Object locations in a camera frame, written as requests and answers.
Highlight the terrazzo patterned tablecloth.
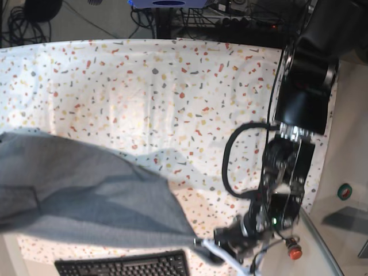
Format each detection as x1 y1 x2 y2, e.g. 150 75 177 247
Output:
1 39 331 275

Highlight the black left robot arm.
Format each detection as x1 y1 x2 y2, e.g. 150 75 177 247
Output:
214 1 367 262

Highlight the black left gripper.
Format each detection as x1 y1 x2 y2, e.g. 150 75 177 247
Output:
214 214 274 260

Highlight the grey t-shirt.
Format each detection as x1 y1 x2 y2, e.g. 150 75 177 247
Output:
1 131 214 261

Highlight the blue box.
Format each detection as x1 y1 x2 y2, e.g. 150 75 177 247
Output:
128 0 215 9

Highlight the clear bottle with orange cap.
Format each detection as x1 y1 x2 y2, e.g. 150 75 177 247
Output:
285 237 302 260

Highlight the green tape roll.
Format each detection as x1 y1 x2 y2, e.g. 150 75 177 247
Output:
337 183 352 201

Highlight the black computer keyboard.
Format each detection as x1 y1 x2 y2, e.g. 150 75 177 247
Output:
54 250 190 276

